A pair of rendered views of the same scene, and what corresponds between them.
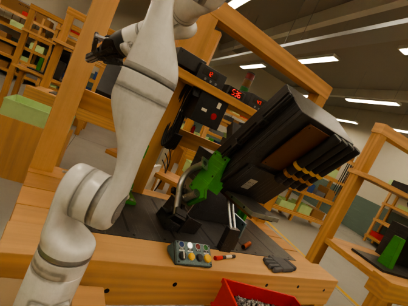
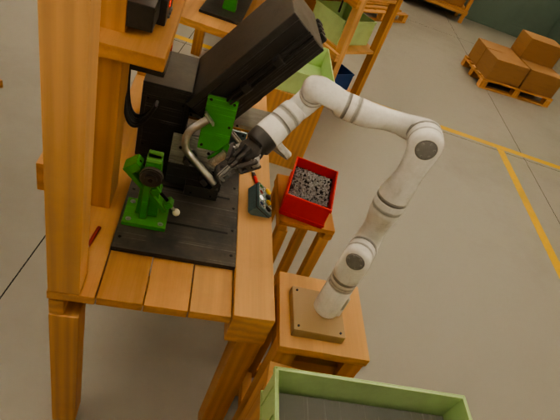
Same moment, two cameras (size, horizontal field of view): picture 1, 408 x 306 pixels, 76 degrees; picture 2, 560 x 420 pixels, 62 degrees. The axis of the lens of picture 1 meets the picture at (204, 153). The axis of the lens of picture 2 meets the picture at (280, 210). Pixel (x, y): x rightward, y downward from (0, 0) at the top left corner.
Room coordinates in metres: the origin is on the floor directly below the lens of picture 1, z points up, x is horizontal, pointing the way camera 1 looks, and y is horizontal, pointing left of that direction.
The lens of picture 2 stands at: (0.43, 1.29, 2.11)
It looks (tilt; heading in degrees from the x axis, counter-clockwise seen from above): 39 degrees down; 285
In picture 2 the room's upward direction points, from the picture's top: 22 degrees clockwise
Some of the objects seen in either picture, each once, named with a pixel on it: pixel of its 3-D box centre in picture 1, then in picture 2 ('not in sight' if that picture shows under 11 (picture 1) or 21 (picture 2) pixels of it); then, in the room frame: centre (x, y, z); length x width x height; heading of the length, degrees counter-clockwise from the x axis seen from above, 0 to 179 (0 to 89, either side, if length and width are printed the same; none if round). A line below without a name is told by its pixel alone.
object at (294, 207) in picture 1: (304, 176); not in sight; (6.68, -2.58, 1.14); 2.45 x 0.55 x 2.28; 113
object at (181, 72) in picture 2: (215, 186); (167, 106); (1.42, -0.13, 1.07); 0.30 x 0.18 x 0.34; 122
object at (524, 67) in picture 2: not in sight; (517, 62); (-0.04, -6.54, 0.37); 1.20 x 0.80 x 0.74; 31
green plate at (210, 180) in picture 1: (214, 175); (217, 120); (1.15, -0.08, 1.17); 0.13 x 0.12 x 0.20; 122
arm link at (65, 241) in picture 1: (81, 214); (354, 262); (0.44, 0.15, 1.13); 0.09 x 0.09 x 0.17; 1
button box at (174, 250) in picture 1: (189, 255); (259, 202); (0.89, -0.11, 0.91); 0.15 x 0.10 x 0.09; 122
